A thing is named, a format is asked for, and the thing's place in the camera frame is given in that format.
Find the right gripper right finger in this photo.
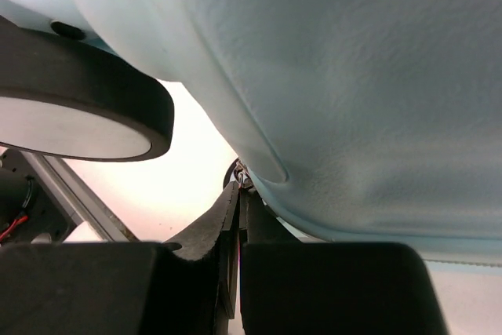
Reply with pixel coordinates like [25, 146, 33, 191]
[240, 192, 448, 334]

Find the light blue hard-shell suitcase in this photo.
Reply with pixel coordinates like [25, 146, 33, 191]
[1, 0, 501, 267]

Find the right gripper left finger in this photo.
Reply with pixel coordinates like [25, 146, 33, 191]
[1, 182, 239, 334]

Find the silver zipper pull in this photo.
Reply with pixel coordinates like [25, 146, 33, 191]
[234, 160, 253, 190]

